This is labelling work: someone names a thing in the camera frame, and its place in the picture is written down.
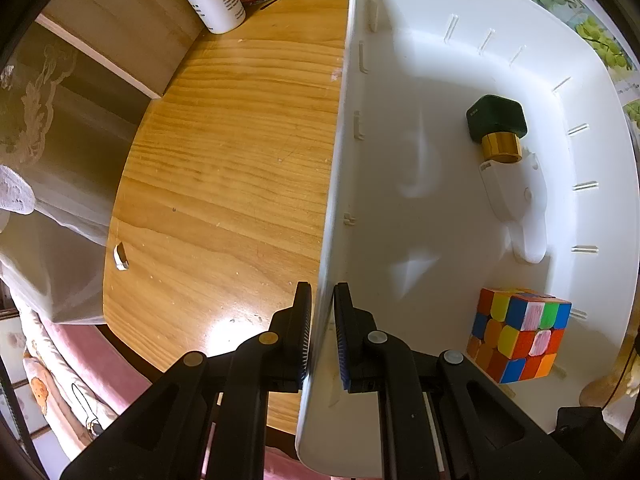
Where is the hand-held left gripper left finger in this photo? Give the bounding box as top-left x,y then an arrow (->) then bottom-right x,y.
60,281 -> 313,480

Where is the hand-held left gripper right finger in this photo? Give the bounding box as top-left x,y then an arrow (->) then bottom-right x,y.
333,281 -> 585,480

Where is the multicolour puzzle cube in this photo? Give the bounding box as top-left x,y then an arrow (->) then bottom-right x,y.
466,286 -> 572,385

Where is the white plastic gadget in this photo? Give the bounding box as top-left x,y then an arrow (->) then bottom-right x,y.
479,152 -> 550,264

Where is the white plastic bin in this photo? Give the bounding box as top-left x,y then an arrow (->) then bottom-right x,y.
295,0 -> 640,478

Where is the green bottle with gold cap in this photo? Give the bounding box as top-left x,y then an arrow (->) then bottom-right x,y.
465,94 -> 529,164

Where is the cream cartoon print cloth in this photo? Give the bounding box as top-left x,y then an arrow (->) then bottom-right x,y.
20,310 -> 123,453

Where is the floral print panel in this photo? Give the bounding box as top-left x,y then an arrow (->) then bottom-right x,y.
0,310 -> 51,436

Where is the white lace curtain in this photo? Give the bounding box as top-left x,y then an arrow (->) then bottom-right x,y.
0,25 -> 151,326

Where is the wooden shelf panel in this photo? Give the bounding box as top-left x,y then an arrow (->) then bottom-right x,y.
35,0 -> 206,100

